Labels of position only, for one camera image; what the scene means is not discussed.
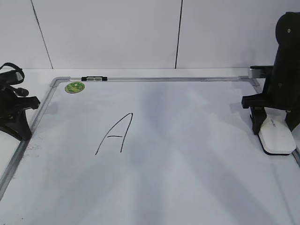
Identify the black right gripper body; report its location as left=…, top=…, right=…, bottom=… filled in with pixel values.
left=241, top=93, right=300, bottom=111

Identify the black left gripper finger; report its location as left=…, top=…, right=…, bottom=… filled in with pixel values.
left=0, top=110, right=32, bottom=141

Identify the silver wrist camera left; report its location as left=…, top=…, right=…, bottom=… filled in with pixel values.
left=0, top=70, right=24, bottom=85

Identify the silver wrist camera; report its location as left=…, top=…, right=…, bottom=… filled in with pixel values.
left=248, top=66, right=273, bottom=79
left=0, top=70, right=24, bottom=85

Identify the black camera cable left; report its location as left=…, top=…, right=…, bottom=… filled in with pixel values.
left=0, top=62, right=30, bottom=97

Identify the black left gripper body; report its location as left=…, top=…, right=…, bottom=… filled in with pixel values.
left=0, top=85, right=40, bottom=119

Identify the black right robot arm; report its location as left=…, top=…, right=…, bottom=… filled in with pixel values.
left=241, top=12, right=300, bottom=135

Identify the black and silver board clip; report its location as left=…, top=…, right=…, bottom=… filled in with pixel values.
left=81, top=76, right=108, bottom=82

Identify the round green sticker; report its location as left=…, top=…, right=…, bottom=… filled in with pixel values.
left=64, top=82, right=85, bottom=94

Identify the white board eraser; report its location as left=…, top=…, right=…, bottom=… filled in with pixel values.
left=258, top=114, right=297, bottom=155

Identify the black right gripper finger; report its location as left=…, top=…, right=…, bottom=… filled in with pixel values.
left=285, top=110, right=300, bottom=132
left=250, top=107, right=267, bottom=135

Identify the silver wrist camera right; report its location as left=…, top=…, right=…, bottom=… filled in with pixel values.
left=248, top=66, right=273, bottom=79

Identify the white board with grey frame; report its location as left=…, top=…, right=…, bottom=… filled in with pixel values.
left=0, top=81, right=300, bottom=225

